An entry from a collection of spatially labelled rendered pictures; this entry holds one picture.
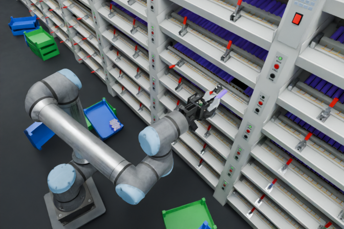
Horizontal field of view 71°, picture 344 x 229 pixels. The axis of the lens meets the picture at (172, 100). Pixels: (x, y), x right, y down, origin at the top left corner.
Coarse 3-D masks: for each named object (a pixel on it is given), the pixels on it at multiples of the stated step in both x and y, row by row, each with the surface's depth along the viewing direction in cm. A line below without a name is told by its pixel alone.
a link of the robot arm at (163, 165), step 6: (150, 156) 85; (156, 156) 83; (162, 156) 83; (168, 156) 85; (150, 162) 84; (156, 162) 84; (162, 162) 85; (168, 162) 87; (156, 168) 83; (162, 168) 85; (168, 168) 89; (162, 174) 86
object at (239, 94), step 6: (168, 48) 137; (174, 54) 135; (180, 54) 132; (186, 60) 129; (192, 66) 128; (198, 66) 125; (204, 72) 123; (216, 78) 119; (222, 84) 117; (228, 84) 116; (234, 90) 113; (240, 96) 111; (246, 96) 110
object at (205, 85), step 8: (168, 40) 138; (160, 48) 137; (160, 56) 139; (168, 56) 136; (168, 64) 138; (184, 64) 131; (184, 72) 128; (192, 72) 127; (192, 80) 127; (200, 80) 123; (208, 88) 120; (240, 88) 116; (224, 96) 116; (232, 96) 115; (224, 104) 117; (232, 104) 113; (240, 104) 112; (240, 112) 110
